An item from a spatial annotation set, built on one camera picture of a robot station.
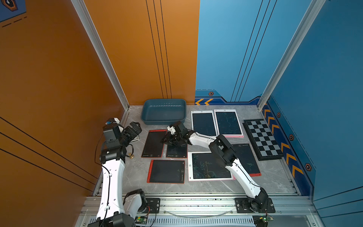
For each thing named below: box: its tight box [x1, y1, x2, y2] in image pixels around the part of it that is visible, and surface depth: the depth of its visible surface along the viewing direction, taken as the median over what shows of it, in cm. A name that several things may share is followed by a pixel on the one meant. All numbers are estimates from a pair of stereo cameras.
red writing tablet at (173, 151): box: [165, 143, 189, 159], surface depth 96 cm
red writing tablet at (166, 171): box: [146, 159, 185, 184], surface depth 88 cm
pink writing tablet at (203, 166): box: [187, 151, 236, 182], surface depth 87 cm
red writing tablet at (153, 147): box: [140, 129, 168, 158], surface depth 98 cm
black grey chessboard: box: [242, 118, 285, 161], surface depth 96 cm
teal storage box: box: [140, 98, 187, 126], surface depth 118 cm
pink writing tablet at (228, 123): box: [213, 109, 245, 139], surface depth 111 cm
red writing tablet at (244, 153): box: [231, 143, 262, 177], surface depth 93 cm
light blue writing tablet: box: [190, 110, 219, 137], surface depth 112 cm
